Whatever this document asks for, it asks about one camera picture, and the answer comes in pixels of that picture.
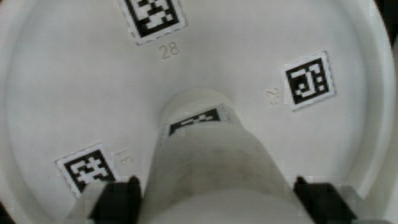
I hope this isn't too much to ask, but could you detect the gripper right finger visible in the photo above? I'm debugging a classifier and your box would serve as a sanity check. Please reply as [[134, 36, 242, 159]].
[[294, 176, 361, 224]]

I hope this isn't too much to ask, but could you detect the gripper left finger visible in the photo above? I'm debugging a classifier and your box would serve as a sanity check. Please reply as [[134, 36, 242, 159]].
[[65, 175, 145, 224]]

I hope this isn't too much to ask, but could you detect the white table leg cylinder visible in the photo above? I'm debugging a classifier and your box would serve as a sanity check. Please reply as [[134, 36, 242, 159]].
[[139, 103, 317, 224]]

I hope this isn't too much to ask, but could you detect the white round table top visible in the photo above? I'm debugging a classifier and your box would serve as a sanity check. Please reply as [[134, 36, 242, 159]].
[[0, 0, 398, 224]]

